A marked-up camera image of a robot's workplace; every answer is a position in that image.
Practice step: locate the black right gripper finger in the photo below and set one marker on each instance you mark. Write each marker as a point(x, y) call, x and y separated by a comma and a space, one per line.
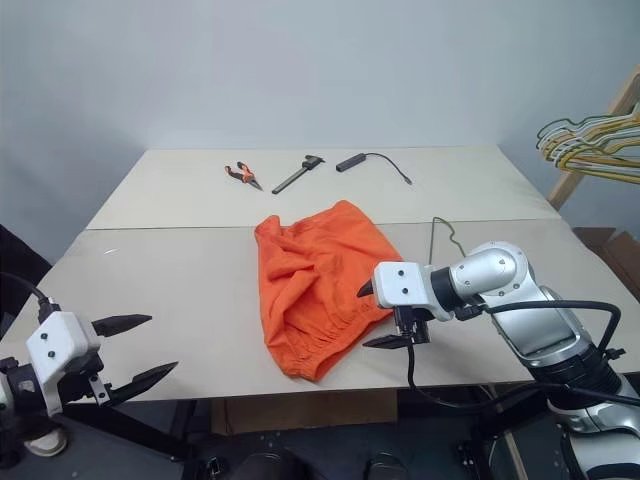
point(368, 291)
point(392, 342)

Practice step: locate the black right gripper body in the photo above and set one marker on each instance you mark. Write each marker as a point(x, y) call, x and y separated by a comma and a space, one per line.
point(412, 325)

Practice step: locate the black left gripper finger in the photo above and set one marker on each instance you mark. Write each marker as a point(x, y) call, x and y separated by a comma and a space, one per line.
point(140, 382)
point(120, 324)

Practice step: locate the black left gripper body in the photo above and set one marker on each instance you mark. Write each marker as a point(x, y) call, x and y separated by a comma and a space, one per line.
point(80, 385)

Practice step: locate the orange cloth garment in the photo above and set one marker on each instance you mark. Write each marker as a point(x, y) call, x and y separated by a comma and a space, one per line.
point(320, 280)

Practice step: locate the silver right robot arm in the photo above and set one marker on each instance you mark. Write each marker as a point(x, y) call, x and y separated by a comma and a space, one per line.
point(540, 320)

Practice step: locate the white shoe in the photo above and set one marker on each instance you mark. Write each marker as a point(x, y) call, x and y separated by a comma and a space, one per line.
point(47, 442)

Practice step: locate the brown cardboard box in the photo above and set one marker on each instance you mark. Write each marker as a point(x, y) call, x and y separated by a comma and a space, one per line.
point(300, 410)

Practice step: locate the black caliper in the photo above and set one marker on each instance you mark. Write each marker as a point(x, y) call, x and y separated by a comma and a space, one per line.
point(292, 177)

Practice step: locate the wooden clothes rack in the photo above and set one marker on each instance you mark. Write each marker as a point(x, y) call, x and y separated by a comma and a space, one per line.
point(567, 187)

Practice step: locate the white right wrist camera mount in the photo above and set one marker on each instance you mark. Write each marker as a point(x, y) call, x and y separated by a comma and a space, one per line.
point(400, 285)

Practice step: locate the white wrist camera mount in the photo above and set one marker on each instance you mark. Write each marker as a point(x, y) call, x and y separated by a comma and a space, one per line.
point(55, 340)
point(400, 285)

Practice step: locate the black table frame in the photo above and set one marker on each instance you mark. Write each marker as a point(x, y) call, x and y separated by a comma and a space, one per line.
point(130, 425)

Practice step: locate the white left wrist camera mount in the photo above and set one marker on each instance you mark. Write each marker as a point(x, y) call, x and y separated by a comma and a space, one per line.
point(55, 340)

